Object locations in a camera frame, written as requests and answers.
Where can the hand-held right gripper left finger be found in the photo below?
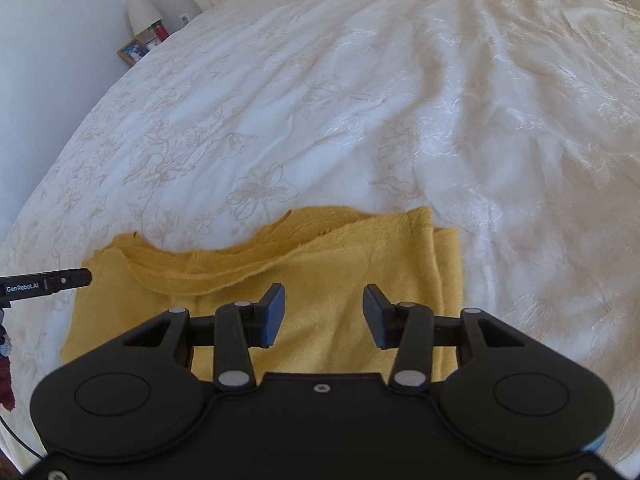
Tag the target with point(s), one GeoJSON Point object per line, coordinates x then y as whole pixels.
{"type": "Point", "coordinates": [274, 317]}

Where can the white wall outlet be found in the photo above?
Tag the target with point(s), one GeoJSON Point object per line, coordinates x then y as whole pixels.
{"type": "Point", "coordinates": [184, 19]}

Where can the white table lamp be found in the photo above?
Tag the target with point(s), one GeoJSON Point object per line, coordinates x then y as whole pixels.
{"type": "Point", "coordinates": [141, 14]}

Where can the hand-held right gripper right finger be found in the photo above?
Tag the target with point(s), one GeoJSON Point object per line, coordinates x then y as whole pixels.
{"type": "Point", "coordinates": [372, 317]}

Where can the dark red cloth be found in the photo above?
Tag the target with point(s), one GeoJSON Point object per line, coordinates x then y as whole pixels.
{"type": "Point", "coordinates": [6, 385]}

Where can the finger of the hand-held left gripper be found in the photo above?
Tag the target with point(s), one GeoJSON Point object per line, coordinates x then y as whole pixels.
{"type": "Point", "coordinates": [70, 279]}

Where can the wooden photo frame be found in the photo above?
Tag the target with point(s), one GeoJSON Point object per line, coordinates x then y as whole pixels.
{"type": "Point", "coordinates": [133, 52]}

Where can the white embroidered bedspread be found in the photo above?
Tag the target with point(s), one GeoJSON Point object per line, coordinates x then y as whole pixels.
{"type": "Point", "coordinates": [375, 100]}

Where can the yellow knitted sweater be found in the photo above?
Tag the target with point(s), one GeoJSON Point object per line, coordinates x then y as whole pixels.
{"type": "Point", "coordinates": [325, 260]}

